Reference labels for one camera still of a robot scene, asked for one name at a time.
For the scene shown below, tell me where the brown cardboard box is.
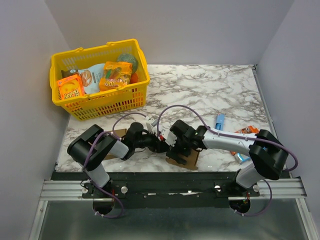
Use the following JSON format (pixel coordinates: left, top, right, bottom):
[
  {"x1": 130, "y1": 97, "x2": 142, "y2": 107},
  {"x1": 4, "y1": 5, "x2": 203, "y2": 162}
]
[
  {"x1": 104, "y1": 128, "x2": 127, "y2": 160},
  {"x1": 165, "y1": 149, "x2": 200, "y2": 171}
]

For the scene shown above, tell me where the orange small box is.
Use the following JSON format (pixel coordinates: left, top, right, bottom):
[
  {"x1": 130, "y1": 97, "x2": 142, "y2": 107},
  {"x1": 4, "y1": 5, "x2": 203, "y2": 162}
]
[{"x1": 230, "y1": 125, "x2": 260, "y2": 158}]

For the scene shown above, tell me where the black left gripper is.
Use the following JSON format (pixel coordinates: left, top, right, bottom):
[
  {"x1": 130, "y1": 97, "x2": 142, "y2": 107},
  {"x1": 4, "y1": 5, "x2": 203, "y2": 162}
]
[{"x1": 134, "y1": 129, "x2": 169, "y2": 154}]

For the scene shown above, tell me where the orange round fruit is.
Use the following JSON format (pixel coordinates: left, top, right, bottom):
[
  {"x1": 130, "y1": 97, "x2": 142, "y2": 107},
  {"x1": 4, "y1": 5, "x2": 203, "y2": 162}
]
[{"x1": 130, "y1": 72, "x2": 139, "y2": 84}]

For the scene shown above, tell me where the folded brown cardboard box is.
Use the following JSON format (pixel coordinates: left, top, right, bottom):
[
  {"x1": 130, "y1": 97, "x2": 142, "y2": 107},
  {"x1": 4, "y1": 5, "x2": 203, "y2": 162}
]
[{"x1": 104, "y1": 128, "x2": 127, "y2": 160}]

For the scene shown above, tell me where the grey green round sponge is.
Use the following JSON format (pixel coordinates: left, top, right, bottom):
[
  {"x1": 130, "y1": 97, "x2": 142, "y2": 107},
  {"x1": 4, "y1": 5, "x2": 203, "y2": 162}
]
[{"x1": 117, "y1": 53, "x2": 139, "y2": 73}]

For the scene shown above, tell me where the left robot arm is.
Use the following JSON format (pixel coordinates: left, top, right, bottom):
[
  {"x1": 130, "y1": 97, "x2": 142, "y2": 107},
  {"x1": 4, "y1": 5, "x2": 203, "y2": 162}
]
[{"x1": 67, "y1": 122, "x2": 169, "y2": 198}]

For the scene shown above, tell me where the blue small box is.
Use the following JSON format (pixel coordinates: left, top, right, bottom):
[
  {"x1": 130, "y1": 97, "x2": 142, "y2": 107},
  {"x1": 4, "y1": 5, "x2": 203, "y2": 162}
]
[{"x1": 214, "y1": 113, "x2": 225, "y2": 131}]

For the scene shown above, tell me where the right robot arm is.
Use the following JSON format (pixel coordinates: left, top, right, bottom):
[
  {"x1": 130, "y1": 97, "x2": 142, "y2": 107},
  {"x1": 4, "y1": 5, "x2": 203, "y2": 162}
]
[{"x1": 161, "y1": 120, "x2": 288, "y2": 196}]

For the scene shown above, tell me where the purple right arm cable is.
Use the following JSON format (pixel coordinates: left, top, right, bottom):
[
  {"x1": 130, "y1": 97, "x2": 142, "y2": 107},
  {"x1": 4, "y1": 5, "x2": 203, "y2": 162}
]
[{"x1": 157, "y1": 104, "x2": 300, "y2": 217}]

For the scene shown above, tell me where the yellow plastic shopping basket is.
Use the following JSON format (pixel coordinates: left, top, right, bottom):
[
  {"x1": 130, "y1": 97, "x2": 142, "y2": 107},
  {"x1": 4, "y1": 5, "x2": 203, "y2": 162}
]
[{"x1": 49, "y1": 38, "x2": 150, "y2": 121}]

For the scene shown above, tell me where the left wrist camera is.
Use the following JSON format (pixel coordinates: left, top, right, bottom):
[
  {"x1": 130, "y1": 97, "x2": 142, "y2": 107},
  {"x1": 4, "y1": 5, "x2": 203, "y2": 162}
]
[{"x1": 146, "y1": 118, "x2": 158, "y2": 134}]

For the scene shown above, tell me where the light blue mint pack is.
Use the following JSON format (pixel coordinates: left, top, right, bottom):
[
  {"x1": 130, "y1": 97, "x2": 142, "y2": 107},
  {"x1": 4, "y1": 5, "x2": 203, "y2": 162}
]
[{"x1": 234, "y1": 153, "x2": 251, "y2": 164}]

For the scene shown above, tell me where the light blue cassava chips bag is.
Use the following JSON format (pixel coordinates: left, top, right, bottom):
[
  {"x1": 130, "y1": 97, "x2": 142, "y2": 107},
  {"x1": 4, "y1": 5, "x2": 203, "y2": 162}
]
[{"x1": 77, "y1": 63, "x2": 105, "y2": 95}]

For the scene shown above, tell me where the yellow mango gummy bag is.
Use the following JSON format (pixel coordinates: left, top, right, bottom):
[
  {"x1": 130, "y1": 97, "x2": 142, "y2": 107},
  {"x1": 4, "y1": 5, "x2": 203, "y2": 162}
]
[{"x1": 99, "y1": 61, "x2": 133, "y2": 92}]

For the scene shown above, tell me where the orange snack box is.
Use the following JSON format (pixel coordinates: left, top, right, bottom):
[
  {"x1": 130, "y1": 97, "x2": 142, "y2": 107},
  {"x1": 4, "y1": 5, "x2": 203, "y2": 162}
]
[{"x1": 57, "y1": 74, "x2": 85, "y2": 100}]

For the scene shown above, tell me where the dark brown snack packet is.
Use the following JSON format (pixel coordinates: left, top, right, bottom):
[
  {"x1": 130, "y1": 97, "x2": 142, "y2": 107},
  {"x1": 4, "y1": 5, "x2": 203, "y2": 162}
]
[{"x1": 61, "y1": 69, "x2": 79, "y2": 79}]

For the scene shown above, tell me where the black mounting base plate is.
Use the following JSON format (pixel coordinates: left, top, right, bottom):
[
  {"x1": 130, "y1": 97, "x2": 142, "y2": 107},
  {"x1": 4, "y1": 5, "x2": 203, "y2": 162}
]
[{"x1": 49, "y1": 172, "x2": 260, "y2": 213}]

